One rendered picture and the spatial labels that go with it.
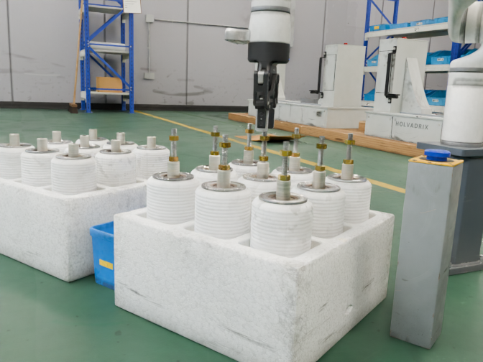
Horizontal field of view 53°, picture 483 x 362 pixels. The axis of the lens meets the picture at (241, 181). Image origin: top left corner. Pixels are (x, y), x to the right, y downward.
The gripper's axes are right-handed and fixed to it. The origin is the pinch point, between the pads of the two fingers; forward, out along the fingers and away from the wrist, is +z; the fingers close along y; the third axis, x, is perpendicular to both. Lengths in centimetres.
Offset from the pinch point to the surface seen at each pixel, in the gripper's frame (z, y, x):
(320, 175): 8.0, -5.8, -11.1
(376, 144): 32, 273, -36
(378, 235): 19.9, 2.0, -22.2
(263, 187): 11.3, -4.7, -1.0
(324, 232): 17.0, -9.2, -12.6
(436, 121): 11, 241, -70
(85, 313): 35.5, -14.4, 29.1
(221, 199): 11.4, -15.5, 3.9
